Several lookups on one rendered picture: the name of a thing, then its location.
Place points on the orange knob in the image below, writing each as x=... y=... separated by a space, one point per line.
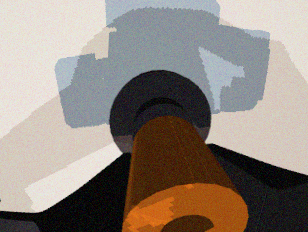
x=177 y=185

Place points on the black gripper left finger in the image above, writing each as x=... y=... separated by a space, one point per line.
x=96 y=207

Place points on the dark grey round pedestal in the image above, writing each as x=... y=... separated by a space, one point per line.
x=154 y=94

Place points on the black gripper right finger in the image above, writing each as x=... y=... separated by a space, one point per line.
x=277 y=199

